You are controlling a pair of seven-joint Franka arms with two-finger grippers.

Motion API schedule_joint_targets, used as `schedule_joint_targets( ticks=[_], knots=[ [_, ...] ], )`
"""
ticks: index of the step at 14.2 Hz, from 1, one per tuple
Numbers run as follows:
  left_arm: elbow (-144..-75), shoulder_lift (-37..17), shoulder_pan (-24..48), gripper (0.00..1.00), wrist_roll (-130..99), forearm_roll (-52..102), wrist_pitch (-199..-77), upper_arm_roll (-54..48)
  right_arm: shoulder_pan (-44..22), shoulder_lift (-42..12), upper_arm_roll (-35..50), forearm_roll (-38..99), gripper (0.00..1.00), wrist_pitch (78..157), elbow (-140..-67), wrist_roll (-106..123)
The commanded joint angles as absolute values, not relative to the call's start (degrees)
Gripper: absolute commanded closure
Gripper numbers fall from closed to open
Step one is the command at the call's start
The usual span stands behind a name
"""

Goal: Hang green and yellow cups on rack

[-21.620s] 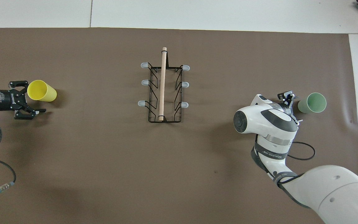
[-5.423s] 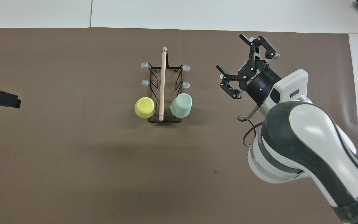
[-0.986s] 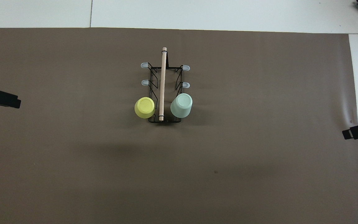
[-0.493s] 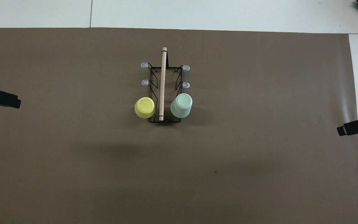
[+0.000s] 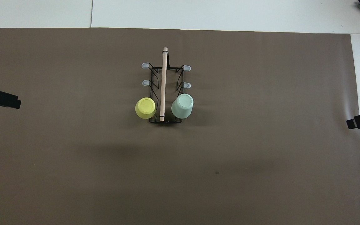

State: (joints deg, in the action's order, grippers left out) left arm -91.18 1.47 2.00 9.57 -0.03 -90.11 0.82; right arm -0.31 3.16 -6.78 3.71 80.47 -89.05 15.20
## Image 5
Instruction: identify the yellow plastic cup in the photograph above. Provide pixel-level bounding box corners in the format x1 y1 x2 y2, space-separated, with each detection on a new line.
135 97 158 120

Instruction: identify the pale green plastic cup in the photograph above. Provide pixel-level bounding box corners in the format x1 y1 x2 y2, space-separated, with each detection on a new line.
171 93 194 119

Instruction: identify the brown table mat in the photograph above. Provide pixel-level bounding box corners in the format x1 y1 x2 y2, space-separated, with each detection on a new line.
0 27 360 225

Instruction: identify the black wire cup rack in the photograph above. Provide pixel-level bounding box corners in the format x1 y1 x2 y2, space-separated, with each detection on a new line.
141 47 192 124

